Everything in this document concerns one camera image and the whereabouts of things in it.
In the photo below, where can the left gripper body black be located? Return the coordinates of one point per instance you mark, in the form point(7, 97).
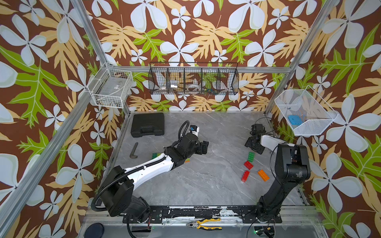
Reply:
point(196, 148)

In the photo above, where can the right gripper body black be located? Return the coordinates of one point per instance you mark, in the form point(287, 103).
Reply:
point(249, 143)

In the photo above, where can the small red lego brick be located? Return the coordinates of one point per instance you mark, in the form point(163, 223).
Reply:
point(248, 165)

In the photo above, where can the long red lego brick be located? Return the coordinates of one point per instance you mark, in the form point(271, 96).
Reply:
point(245, 176)

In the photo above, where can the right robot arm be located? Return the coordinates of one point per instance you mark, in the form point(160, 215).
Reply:
point(291, 168)

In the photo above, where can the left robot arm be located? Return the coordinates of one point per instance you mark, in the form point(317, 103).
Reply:
point(115, 194)

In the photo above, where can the small dark green lego brick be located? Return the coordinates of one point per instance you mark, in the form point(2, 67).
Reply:
point(251, 157)

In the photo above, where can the long orange lego brick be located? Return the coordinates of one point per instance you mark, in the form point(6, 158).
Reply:
point(262, 174)

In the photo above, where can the black plastic tool case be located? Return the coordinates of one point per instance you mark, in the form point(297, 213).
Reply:
point(148, 124)

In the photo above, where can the blue sponge in basket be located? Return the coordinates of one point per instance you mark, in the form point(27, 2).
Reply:
point(295, 120)

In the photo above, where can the grey allen key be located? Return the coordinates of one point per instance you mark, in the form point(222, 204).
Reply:
point(132, 154)

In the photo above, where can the black round disc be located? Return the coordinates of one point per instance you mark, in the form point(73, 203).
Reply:
point(95, 230)

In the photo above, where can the white wire basket right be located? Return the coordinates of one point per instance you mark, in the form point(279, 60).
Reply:
point(315, 111)

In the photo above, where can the white wire basket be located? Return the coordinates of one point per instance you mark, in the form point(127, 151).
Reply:
point(110, 87)
point(315, 111)

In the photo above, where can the black wire basket centre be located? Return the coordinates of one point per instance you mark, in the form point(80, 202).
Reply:
point(215, 78)

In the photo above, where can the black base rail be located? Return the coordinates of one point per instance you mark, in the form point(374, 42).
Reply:
point(158, 213)

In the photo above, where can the white wire basket left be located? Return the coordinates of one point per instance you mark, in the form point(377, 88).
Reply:
point(110, 87)

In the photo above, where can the aluminium frame post right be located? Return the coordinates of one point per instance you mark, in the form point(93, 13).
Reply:
point(311, 34)

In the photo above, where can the aluminium frame post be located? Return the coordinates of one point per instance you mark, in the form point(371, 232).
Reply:
point(94, 41)
point(311, 34)

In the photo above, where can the aluminium frame post left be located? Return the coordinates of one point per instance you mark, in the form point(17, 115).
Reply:
point(94, 41)

